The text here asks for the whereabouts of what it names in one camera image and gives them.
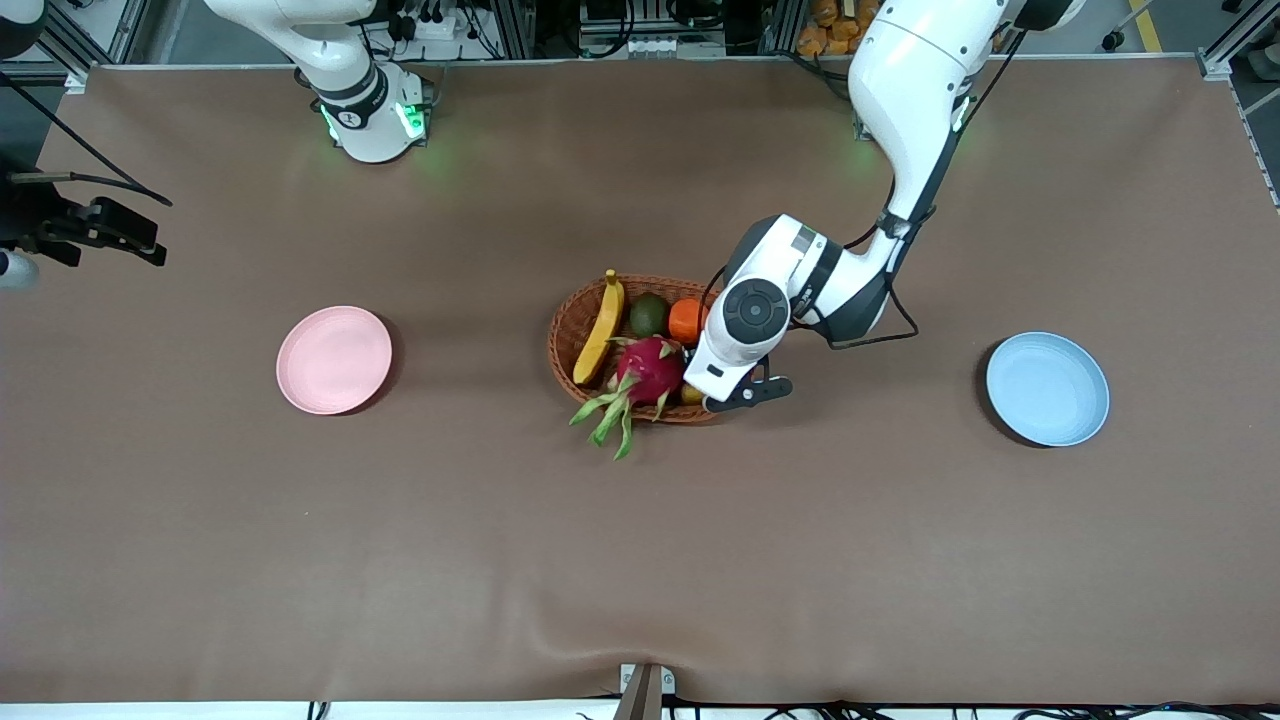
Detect pink dragon fruit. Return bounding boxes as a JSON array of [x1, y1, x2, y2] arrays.
[[570, 335, 691, 461]]

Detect brown wicker basket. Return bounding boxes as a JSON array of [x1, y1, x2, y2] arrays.
[[547, 275, 731, 424]]

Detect aluminium frame corner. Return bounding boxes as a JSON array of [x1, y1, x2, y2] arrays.
[[1198, 0, 1280, 83], [0, 0, 151, 96]]

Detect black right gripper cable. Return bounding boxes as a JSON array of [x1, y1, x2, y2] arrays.
[[0, 70, 173, 208]]

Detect aluminium frame post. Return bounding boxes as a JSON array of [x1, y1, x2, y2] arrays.
[[760, 0, 801, 56], [497, 0, 536, 58]]

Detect grey metal bracket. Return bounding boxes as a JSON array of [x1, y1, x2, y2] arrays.
[[618, 663, 677, 720]]

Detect blue round plate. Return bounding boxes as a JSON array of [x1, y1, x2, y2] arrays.
[[986, 331, 1111, 448]]

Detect black electronics box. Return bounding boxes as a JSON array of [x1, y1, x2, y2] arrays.
[[578, 0, 729, 58]]

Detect yellow banana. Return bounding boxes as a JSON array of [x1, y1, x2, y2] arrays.
[[572, 268, 626, 386]]

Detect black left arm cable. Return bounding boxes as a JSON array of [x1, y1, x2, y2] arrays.
[[790, 0, 1031, 351]]

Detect bag of orange items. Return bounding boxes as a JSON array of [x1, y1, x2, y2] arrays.
[[797, 0, 881, 58]]

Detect green avocado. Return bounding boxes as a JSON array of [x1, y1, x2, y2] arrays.
[[629, 293, 670, 339]]

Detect orange mandarin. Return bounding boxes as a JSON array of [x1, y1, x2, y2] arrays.
[[668, 298, 709, 346]]

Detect pink round plate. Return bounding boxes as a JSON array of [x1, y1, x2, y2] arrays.
[[276, 305, 394, 416]]

